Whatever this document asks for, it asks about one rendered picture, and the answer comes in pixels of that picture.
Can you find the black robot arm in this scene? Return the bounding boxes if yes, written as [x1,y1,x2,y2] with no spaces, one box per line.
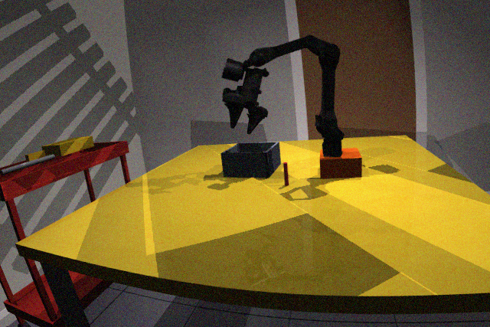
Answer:
[222,35,344,157]

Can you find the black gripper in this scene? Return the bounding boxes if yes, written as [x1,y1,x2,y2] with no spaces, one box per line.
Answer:
[222,83,268,134]

